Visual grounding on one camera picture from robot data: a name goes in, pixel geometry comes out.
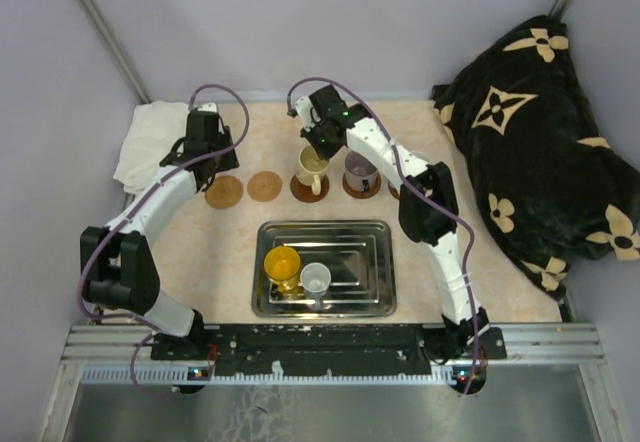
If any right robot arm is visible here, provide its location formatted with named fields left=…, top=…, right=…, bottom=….
left=286, top=77, right=489, bottom=365

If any cream mug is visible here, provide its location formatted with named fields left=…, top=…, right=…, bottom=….
left=296, top=146, right=329, bottom=196

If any small clear grey cup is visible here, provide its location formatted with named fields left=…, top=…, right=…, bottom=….
left=300, top=262, right=332, bottom=310

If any purple cable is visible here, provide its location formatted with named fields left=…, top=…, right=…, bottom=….
left=77, top=84, right=251, bottom=398
left=285, top=77, right=489, bottom=396

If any purple glass mug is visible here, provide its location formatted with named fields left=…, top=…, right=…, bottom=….
left=344, top=151, right=378, bottom=193

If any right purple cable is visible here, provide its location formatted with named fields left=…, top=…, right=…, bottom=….
left=285, top=77, right=489, bottom=396

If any black floral blanket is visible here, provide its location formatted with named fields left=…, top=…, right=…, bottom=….
left=431, top=15, right=639, bottom=300

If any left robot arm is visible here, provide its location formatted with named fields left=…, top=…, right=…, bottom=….
left=79, top=103, right=239, bottom=359

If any woven coaster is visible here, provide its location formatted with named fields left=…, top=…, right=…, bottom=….
left=247, top=171, right=282, bottom=202
left=205, top=176, right=244, bottom=210

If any white folded cloth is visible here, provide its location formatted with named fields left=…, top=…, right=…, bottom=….
left=113, top=101, right=188, bottom=195

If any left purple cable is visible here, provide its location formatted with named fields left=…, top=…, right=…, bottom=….
left=77, top=84, right=251, bottom=398

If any wooden coaster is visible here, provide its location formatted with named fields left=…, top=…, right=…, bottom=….
left=290, top=176, right=330, bottom=203
left=388, top=183, right=400, bottom=200
left=342, top=175, right=382, bottom=200

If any aluminium rail frame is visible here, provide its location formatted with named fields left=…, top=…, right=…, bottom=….
left=41, top=322, right=628, bottom=441

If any steel tray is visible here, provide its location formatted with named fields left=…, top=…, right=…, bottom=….
left=252, top=219, right=397, bottom=319

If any yellow cup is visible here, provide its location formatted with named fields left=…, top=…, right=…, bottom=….
left=263, top=246, right=302, bottom=292

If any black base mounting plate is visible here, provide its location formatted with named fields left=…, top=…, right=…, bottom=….
left=151, top=323, right=506, bottom=377

